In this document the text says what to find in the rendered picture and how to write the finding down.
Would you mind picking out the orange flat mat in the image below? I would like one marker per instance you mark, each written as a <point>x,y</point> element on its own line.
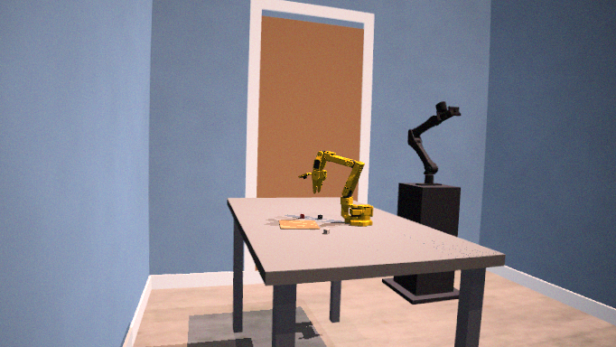
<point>299,224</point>

